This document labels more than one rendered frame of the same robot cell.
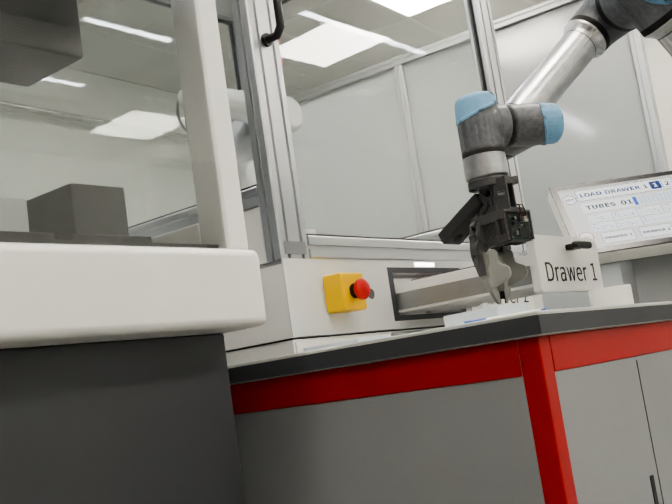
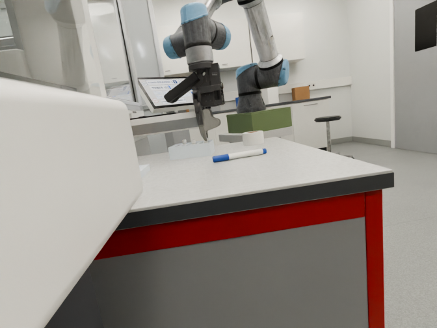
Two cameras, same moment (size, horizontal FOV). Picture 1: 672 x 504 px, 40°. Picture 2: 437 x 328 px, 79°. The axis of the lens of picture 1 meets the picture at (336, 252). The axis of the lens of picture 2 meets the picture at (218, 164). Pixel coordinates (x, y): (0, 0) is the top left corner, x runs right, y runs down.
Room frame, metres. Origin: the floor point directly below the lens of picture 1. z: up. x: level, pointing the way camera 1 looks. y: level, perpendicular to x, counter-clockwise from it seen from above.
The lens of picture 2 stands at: (0.98, 0.22, 0.88)
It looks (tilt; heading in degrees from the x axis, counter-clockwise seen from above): 11 degrees down; 320
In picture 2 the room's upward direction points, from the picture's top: 8 degrees counter-clockwise
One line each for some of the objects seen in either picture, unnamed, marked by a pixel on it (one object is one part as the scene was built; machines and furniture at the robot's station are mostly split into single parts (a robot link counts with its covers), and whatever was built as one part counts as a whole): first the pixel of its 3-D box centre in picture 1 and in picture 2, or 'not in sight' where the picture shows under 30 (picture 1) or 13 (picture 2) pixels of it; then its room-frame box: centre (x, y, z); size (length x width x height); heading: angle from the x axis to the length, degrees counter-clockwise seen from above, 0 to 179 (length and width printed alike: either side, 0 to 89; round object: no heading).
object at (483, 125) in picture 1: (480, 126); (196, 28); (1.60, -0.28, 1.11); 0.09 x 0.08 x 0.11; 109
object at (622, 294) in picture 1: (611, 299); (253, 138); (1.58, -0.45, 0.78); 0.07 x 0.07 x 0.04
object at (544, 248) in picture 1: (566, 264); not in sight; (1.85, -0.45, 0.87); 0.29 x 0.02 x 0.11; 142
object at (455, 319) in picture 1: (486, 320); (192, 149); (1.65, -0.24, 0.78); 0.12 x 0.08 x 0.04; 41
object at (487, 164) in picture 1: (487, 169); (199, 58); (1.60, -0.28, 1.04); 0.08 x 0.08 x 0.05
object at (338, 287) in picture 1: (346, 292); not in sight; (1.77, -0.01, 0.88); 0.07 x 0.05 x 0.07; 142
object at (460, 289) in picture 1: (476, 287); (149, 125); (1.97, -0.28, 0.86); 0.40 x 0.26 x 0.06; 52
